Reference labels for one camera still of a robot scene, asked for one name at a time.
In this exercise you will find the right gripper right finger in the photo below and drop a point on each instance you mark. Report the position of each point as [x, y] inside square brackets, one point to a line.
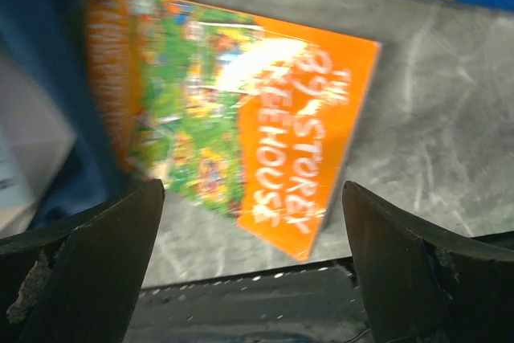
[423, 283]

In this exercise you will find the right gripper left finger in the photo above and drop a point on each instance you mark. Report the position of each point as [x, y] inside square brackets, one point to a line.
[78, 279]

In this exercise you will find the navy blue student backpack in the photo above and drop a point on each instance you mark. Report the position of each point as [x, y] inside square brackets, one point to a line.
[37, 36]

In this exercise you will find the orange treehouse paperback book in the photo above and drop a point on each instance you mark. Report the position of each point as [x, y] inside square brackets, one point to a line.
[248, 116]

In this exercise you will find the white coffee cover book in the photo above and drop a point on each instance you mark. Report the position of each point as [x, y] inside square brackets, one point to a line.
[35, 142]

